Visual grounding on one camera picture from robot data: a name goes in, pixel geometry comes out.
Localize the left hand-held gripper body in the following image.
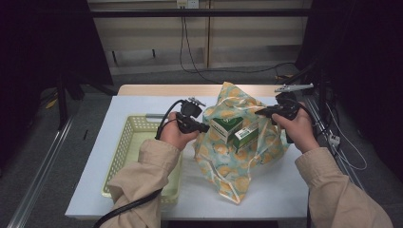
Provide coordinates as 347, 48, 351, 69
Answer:
175, 97, 207, 134

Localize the white cable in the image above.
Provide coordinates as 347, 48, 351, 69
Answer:
326, 104, 369, 172

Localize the cube green white medicine box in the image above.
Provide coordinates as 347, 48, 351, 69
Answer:
210, 116, 244, 144

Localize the black horizontal bar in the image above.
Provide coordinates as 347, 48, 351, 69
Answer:
89, 9, 313, 18

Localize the black metal stand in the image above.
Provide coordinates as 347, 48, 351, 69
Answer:
55, 74, 85, 131

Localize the wooden table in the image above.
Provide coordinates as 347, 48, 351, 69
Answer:
117, 84, 292, 98

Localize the orange print cloth bag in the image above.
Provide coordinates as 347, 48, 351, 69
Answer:
192, 81, 291, 205

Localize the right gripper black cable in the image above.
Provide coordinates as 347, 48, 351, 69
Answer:
284, 98, 318, 127

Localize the white table cover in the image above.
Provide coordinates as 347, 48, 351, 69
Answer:
65, 95, 313, 221

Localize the person's left hand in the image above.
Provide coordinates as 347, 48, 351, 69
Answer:
159, 111, 200, 152

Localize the person's right hand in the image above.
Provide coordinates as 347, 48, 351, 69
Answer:
271, 102, 321, 155

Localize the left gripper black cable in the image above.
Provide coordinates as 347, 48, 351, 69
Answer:
93, 99, 186, 228

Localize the pale yellow plastic basket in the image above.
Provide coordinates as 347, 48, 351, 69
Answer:
101, 113, 184, 204

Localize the white wall outlet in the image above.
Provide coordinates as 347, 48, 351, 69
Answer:
176, 0, 200, 10

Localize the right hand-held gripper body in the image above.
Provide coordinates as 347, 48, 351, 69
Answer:
274, 83, 315, 121

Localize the metal floor rail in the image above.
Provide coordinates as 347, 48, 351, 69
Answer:
303, 96, 388, 228
6, 117, 74, 228

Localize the long green white medicine box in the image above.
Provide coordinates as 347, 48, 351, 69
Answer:
232, 122, 260, 154

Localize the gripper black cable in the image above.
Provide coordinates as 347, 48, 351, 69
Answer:
284, 98, 318, 127
93, 99, 186, 228

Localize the black wall cable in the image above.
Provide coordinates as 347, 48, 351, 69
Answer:
179, 16, 297, 74
183, 16, 221, 85

